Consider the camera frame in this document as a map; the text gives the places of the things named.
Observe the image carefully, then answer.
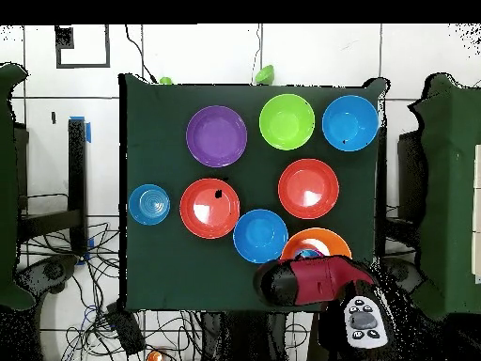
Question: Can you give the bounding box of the small pink bowl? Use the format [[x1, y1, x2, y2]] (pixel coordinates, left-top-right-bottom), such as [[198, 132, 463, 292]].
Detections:
[[292, 246, 329, 261]]

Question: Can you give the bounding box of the neighbouring green cloth table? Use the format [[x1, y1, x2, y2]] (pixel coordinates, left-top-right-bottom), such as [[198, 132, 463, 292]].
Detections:
[[407, 72, 481, 321], [0, 62, 37, 311]]

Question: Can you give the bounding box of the dark green table cloth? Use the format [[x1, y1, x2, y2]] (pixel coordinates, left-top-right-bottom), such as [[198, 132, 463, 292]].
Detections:
[[117, 72, 388, 315]]

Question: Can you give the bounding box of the large blue bowl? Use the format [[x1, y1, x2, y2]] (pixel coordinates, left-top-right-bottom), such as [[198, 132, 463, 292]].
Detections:
[[321, 94, 380, 152]]

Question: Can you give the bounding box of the black power strip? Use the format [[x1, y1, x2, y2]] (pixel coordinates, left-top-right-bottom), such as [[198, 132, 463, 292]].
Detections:
[[106, 302, 147, 356]]

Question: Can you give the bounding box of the red-orange bowl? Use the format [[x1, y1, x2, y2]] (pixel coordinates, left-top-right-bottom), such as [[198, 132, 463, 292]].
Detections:
[[277, 158, 340, 220], [178, 177, 241, 241]]

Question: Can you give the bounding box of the small green bowl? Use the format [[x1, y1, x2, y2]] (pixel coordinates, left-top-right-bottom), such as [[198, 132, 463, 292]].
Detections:
[[254, 64, 275, 86]]

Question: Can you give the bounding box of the medium blue bowl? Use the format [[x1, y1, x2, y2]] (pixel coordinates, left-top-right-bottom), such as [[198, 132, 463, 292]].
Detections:
[[232, 209, 289, 265]]

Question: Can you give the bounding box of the black table frame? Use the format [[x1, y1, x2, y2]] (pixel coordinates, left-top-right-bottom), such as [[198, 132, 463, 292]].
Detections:
[[14, 118, 89, 257]]

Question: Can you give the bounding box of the low blue ridged bowl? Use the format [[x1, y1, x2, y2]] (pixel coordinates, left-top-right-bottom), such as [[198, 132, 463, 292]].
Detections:
[[128, 182, 171, 227]]

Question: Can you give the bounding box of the purple bowl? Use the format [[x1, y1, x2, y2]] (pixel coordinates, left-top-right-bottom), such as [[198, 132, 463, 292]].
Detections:
[[185, 104, 248, 168]]

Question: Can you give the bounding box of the large orange bowl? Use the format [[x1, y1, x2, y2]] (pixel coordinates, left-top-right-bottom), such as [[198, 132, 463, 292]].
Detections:
[[280, 227, 353, 262]]

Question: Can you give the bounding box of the black floor cable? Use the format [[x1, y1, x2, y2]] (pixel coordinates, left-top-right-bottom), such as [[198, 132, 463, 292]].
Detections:
[[124, 24, 158, 85]]

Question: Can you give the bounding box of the dark office chair base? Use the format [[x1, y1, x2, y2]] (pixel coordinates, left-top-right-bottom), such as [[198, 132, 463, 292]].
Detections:
[[379, 255, 426, 298], [14, 253, 80, 298]]

